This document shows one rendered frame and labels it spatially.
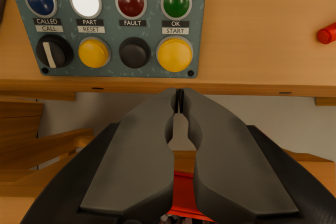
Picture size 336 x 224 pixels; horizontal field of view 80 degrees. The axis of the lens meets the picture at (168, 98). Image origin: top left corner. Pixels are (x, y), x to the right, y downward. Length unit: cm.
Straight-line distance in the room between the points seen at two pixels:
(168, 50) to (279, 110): 112
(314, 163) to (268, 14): 23
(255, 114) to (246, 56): 99
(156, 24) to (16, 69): 15
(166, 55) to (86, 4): 7
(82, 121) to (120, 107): 22
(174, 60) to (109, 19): 6
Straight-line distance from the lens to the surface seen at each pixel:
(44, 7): 20
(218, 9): 23
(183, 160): 31
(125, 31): 18
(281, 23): 25
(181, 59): 17
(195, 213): 21
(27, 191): 34
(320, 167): 39
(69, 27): 20
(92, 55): 18
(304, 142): 133
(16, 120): 116
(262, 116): 122
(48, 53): 20
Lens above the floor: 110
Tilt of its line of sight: 87 degrees down
